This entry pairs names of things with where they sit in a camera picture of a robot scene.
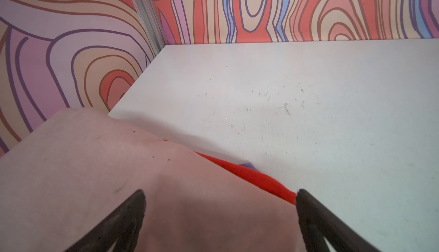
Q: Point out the red folded t shirt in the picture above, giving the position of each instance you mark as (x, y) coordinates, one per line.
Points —
(253, 178)

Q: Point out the pink folded t shirt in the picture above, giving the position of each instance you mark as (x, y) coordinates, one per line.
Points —
(80, 165)

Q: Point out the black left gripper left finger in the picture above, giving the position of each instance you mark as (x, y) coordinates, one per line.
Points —
(119, 231)

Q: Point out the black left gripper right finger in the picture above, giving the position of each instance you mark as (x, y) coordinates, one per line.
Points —
(320, 227)

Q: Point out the aluminium corner frame post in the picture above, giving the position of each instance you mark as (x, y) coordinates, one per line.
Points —
(151, 24)

